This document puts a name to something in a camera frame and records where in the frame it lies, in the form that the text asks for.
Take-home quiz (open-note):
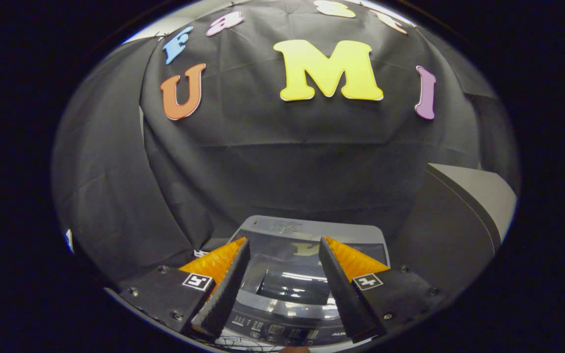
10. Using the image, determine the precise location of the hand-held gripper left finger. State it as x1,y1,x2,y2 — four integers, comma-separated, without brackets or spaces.
118,237,252,340

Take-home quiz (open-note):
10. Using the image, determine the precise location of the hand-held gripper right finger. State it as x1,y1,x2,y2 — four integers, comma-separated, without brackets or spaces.
318,236,448,344

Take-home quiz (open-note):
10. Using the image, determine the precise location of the grey washing machine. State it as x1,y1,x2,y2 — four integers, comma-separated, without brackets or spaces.
213,215,392,350

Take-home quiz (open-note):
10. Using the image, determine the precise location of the grey cabinet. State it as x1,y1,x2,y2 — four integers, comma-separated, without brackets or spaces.
427,163,518,258

